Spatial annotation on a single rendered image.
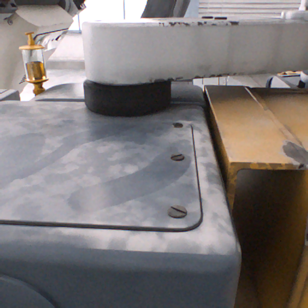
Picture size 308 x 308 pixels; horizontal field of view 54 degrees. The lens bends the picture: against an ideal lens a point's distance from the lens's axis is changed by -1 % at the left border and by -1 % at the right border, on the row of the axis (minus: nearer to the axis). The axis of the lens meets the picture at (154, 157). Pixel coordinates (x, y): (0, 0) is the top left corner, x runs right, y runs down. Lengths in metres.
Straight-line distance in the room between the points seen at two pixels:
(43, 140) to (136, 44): 0.11
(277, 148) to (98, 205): 0.13
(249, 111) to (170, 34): 0.10
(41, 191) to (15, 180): 0.02
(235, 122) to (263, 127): 0.02
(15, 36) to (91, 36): 0.65
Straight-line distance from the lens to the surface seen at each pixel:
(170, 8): 0.64
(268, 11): 8.09
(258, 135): 0.26
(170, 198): 0.16
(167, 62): 0.29
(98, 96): 0.29
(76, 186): 0.18
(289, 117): 0.32
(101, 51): 0.29
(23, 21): 0.92
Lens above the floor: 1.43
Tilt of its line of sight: 26 degrees down
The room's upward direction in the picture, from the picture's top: straight up
